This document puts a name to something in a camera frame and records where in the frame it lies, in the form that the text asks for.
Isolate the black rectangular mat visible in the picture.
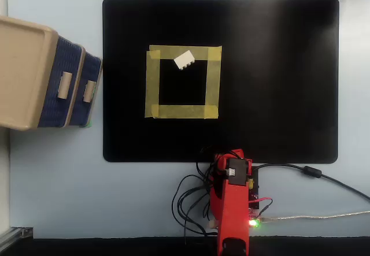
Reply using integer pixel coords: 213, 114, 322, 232
102, 0, 340, 164

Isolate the white studded cube block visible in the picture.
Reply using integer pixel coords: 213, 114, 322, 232
173, 50, 196, 71

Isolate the silver braided USB cable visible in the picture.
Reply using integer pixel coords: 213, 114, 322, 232
259, 210, 370, 224

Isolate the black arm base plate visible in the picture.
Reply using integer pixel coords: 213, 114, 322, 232
250, 166, 261, 211

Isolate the yellow masking tape strip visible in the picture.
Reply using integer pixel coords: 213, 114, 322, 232
149, 44, 223, 61
145, 50, 161, 119
151, 104, 220, 120
204, 46, 223, 116

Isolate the red thin wire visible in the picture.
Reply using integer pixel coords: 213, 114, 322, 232
247, 197, 273, 214

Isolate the beige drawer handle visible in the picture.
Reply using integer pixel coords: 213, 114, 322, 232
57, 71, 73, 99
83, 80, 97, 103

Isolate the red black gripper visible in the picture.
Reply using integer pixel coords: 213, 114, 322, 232
213, 149, 245, 179

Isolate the controller board with LED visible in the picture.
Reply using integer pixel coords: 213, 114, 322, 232
247, 191, 261, 229

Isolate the black power cable with ferrite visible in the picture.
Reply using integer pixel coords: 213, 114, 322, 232
250, 163, 370, 202

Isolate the blue wicker drawer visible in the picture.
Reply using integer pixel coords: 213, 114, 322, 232
69, 52, 103, 128
37, 35, 84, 128

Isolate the aluminium profile rail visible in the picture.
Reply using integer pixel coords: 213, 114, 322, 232
0, 226, 34, 250

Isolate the beige drawer cabinet frame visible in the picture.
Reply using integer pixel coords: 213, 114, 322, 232
0, 15, 103, 132

